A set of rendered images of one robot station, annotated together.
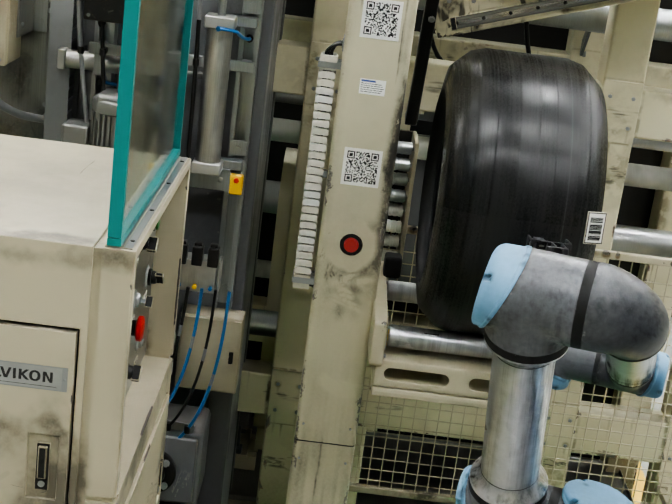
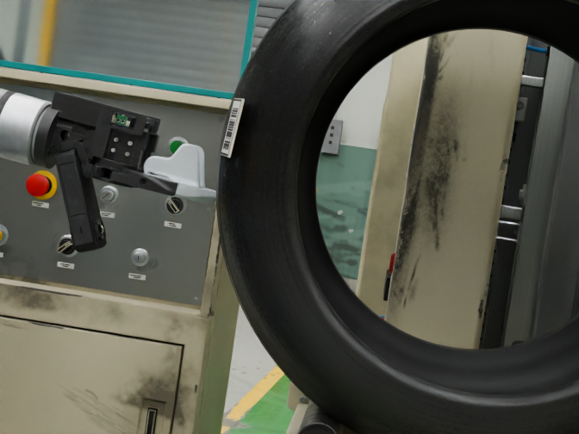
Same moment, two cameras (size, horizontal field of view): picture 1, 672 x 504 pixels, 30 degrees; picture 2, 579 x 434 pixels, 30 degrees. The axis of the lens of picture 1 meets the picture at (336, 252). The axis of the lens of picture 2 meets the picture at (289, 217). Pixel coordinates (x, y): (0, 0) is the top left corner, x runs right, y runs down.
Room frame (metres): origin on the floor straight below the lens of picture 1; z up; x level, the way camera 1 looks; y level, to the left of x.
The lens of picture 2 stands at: (2.40, -1.54, 1.18)
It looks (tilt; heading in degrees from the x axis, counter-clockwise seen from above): 3 degrees down; 96
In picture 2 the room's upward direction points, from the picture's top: 8 degrees clockwise
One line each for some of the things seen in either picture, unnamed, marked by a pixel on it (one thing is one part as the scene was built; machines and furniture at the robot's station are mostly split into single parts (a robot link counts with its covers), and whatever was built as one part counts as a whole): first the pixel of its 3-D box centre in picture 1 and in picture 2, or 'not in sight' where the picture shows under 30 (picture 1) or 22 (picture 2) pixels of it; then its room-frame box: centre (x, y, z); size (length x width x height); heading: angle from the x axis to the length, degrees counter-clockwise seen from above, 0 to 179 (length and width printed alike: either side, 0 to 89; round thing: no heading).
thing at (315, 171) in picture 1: (317, 172); not in sight; (2.43, 0.06, 1.19); 0.05 x 0.04 x 0.48; 1
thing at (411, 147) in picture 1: (367, 193); not in sight; (2.87, -0.06, 1.05); 0.20 x 0.15 x 0.30; 91
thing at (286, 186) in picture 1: (280, 297); not in sight; (3.31, 0.14, 0.61); 0.33 x 0.06 x 0.86; 1
